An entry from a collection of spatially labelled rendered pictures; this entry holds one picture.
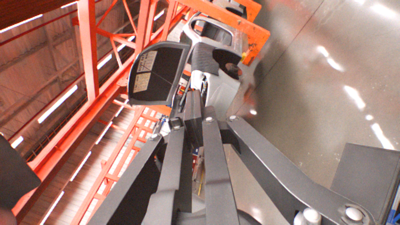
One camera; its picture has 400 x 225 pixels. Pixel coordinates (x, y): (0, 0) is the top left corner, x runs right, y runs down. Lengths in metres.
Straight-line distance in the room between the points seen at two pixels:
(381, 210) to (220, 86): 2.04
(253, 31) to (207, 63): 1.04
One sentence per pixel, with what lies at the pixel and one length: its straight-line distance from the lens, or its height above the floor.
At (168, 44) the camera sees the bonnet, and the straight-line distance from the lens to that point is 3.13.
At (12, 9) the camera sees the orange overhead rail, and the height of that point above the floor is 2.98.
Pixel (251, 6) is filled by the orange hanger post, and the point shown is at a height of 0.77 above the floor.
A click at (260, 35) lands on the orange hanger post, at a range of 3.36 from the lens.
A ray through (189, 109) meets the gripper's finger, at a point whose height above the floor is 1.47.
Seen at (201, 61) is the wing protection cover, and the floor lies 1.42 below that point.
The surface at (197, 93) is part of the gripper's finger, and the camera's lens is 0.19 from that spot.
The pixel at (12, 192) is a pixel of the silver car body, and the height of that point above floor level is 2.93.
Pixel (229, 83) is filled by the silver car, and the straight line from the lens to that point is 2.66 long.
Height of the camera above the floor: 1.48
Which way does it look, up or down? 7 degrees down
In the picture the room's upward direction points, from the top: 68 degrees counter-clockwise
